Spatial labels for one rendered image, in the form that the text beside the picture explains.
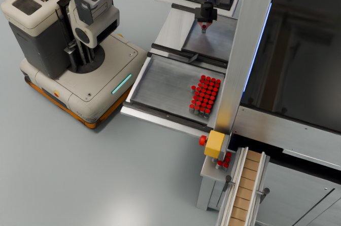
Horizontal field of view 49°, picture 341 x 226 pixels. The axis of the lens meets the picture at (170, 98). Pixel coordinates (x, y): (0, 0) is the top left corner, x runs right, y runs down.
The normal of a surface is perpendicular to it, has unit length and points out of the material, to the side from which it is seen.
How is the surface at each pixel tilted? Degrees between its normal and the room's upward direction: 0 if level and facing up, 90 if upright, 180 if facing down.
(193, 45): 0
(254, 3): 90
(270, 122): 90
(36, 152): 0
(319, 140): 90
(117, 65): 0
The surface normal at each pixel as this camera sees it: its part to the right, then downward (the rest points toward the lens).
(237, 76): -0.33, 0.79
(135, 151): 0.01, -0.54
